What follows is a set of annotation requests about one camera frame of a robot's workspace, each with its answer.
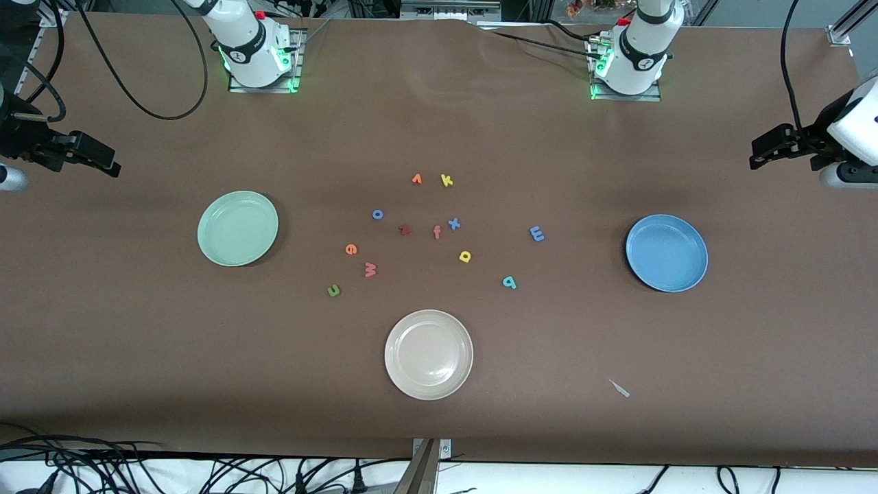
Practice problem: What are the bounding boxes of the grey metal post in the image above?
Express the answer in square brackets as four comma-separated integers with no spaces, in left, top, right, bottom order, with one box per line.
[394,439,441,494]

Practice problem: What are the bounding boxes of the aluminium frame rail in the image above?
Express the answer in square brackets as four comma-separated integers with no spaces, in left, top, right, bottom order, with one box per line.
[12,26,43,95]

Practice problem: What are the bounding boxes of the orange dried flowers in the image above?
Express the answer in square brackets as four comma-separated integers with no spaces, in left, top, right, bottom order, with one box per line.
[566,0,621,18]

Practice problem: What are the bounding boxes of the aluminium frame profile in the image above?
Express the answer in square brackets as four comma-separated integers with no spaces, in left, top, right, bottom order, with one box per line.
[827,0,878,47]

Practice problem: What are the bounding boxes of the brown paper table cover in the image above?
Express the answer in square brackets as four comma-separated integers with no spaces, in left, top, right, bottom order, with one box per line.
[0,10,878,469]

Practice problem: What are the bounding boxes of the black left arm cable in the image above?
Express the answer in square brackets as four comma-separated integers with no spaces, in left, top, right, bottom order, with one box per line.
[780,0,805,132]

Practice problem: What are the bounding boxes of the blue plate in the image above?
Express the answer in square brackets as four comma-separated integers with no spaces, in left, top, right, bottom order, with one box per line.
[625,214,709,294]

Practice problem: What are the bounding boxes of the beige plate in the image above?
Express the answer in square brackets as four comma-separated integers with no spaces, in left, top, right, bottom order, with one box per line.
[384,309,475,401]

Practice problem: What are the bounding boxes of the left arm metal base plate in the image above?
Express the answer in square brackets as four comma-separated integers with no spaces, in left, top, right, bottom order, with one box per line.
[589,34,663,102]

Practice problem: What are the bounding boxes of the grey metal box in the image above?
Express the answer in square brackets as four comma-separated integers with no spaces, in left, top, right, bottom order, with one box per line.
[400,0,503,21]

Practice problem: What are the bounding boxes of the green plate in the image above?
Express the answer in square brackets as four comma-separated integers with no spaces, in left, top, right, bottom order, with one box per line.
[197,190,280,268]

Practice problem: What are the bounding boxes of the metal table edge bracket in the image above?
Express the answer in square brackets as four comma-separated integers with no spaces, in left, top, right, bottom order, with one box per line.
[412,438,453,462]

